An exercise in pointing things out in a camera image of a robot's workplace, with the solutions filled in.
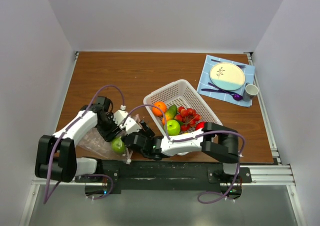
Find round cream blue plate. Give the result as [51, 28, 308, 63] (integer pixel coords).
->
[209, 62, 246, 91]

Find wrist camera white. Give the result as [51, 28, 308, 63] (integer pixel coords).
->
[113, 105, 128, 126]
[119, 117, 142, 135]

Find white grey mug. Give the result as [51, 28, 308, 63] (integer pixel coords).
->
[242, 83, 259, 101]

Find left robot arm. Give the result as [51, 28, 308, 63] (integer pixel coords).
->
[34, 96, 119, 182]

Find purple plastic knife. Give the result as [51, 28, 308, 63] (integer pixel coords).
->
[211, 59, 246, 68]

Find fake red grape bunch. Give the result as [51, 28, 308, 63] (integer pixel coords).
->
[174, 106, 202, 132]

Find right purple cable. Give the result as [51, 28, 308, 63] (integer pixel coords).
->
[120, 104, 246, 204]

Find red fake apple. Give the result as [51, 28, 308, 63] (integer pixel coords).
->
[195, 121, 206, 130]

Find green fake apple top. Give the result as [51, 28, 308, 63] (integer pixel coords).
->
[164, 119, 181, 136]

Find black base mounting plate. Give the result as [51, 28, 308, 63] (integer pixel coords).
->
[74, 158, 251, 195]

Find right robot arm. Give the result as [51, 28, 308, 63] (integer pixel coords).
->
[123, 122, 245, 182]

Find orange fake orange front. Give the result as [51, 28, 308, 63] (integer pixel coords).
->
[152, 101, 167, 117]

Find purple plastic fork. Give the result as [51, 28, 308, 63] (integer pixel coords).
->
[201, 88, 233, 95]

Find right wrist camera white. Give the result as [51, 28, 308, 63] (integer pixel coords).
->
[119, 117, 142, 135]

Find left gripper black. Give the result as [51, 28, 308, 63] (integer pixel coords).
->
[96, 113, 121, 142]

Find green fake apple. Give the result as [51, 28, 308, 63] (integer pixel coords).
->
[164, 119, 181, 136]
[111, 137, 126, 154]

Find blue checked cloth napkin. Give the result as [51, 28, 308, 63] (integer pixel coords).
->
[197, 55, 256, 107]

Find purple plastic spoon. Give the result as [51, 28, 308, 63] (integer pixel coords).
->
[208, 83, 243, 101]

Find white perforated plastic basket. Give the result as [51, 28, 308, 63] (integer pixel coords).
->
[142, 79, 224, 156]

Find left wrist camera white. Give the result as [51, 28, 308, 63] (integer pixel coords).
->
[113, 105, 128, 126]

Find clear zip top bag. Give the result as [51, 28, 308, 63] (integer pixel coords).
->
[77, 114, 139, 164]

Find aluminium frame rail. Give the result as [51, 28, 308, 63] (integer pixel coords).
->
[243, 51, 306, 226]

